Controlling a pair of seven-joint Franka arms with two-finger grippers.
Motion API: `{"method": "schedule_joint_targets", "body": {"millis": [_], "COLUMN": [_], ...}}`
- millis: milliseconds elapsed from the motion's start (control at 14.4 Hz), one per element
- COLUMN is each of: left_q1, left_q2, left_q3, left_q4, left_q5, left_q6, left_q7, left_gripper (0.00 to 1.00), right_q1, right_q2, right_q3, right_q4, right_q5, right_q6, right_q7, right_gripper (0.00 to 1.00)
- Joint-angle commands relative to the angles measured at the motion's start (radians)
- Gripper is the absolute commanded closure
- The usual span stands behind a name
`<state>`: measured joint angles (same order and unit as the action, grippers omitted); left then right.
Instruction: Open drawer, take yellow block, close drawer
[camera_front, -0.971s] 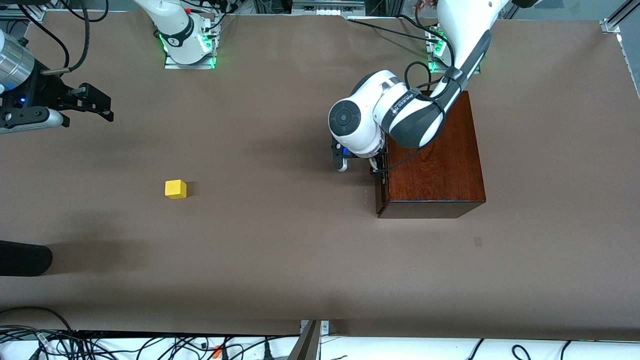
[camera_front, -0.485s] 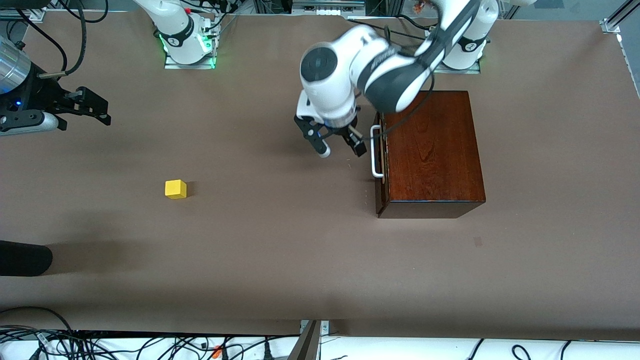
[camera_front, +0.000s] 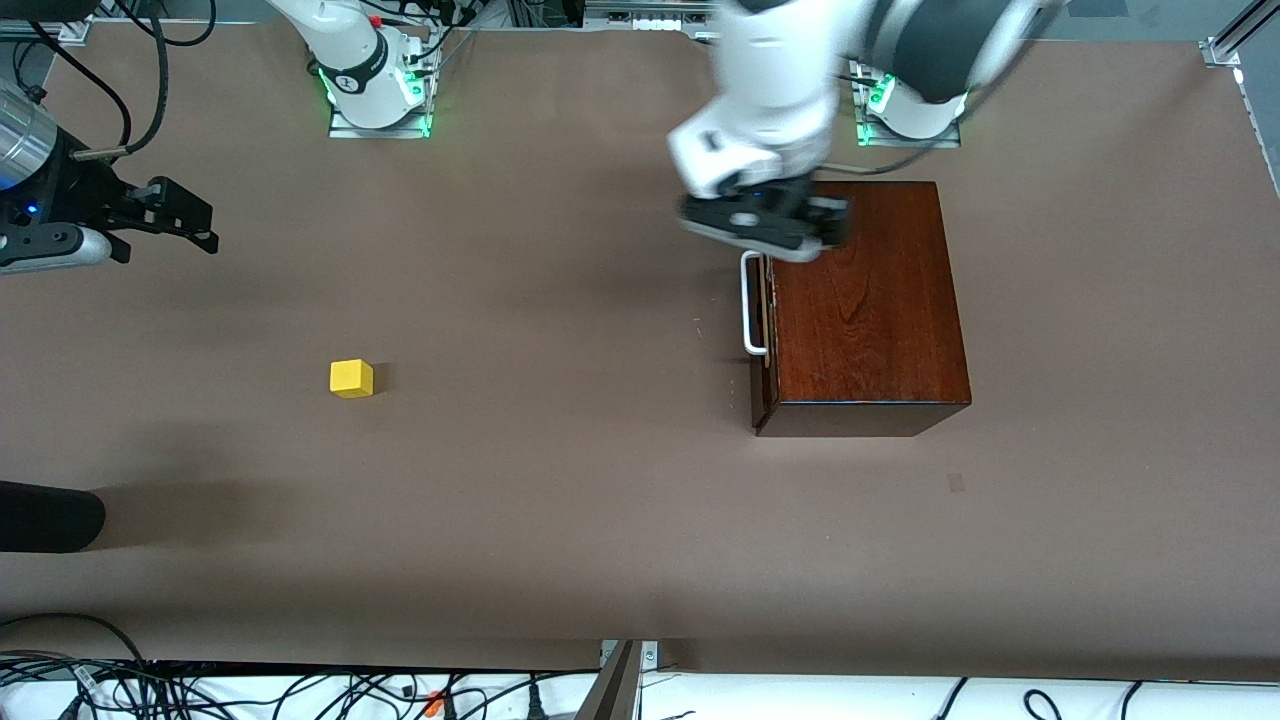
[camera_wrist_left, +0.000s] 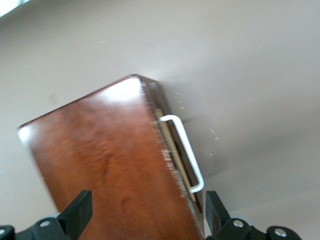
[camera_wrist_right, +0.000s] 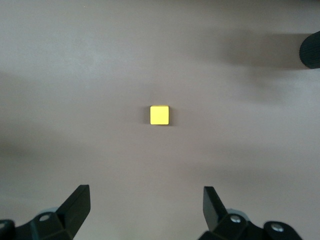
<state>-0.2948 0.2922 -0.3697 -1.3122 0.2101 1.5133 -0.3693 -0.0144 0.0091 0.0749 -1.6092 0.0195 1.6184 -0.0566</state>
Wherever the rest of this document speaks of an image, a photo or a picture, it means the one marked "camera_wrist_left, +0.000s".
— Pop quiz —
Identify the dark brown wooden cabinet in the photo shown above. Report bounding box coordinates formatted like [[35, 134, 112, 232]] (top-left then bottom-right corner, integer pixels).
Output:
[[16, 73, 205, 240]]

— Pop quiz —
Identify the wooden drawer with white handle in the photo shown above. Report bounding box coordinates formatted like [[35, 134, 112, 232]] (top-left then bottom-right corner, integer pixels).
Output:
[[144, 79, 206, 216]]

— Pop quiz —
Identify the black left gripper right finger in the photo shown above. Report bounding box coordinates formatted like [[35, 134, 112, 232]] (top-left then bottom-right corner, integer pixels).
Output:
[[204, 190, 267, 240]]

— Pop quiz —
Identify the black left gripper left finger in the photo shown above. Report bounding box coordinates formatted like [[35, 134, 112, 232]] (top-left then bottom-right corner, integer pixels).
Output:
[[14, 189, 93, 240]]

